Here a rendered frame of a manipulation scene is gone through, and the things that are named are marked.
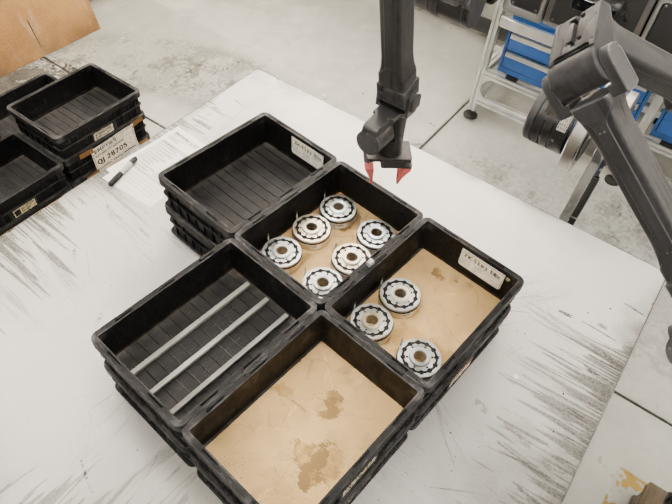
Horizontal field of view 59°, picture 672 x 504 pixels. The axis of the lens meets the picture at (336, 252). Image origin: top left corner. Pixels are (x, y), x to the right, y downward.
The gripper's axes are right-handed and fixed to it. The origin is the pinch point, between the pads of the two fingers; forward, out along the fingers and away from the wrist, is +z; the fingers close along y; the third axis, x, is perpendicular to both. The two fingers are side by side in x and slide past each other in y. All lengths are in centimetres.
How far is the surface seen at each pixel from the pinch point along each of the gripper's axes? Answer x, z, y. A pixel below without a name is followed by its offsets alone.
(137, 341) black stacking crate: -30, 23, -57
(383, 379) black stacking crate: -42.4, 19.3, -1.9
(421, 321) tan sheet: -24.7, 23.6, 9.5
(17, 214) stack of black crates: 50, 65, -122
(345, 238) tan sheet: 1.7, 23.2, -7.7
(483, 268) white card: -13.5, 17.0, 25.5
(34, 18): 220, 83, -170
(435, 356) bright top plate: -36.0, 20.9, 10.8
